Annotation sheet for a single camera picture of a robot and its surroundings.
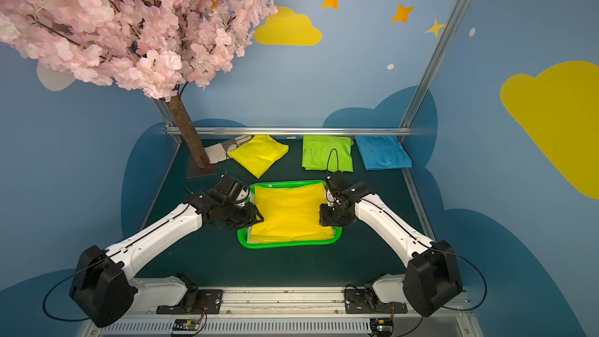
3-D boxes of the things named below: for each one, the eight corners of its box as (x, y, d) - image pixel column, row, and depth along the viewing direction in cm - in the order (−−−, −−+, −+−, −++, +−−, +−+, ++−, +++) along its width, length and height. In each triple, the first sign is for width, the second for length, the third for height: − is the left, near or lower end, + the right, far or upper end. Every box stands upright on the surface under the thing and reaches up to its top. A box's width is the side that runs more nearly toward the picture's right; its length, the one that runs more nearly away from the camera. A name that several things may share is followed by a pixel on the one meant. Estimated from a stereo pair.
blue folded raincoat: (362, 170, 113) (363, 167, 110) (356, 139, 126) (357, 135, 124) (411, 170, 113) (413, 167, 111) (400, 139, 126) (401, 136, 124)
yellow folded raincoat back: (229, 156, 116) (228, 153, 114) (261, 132, 127) (261, 129, 125) (259, 178, 108) (258, 175, 106) (290, 150, 119) (290, 147, 117)
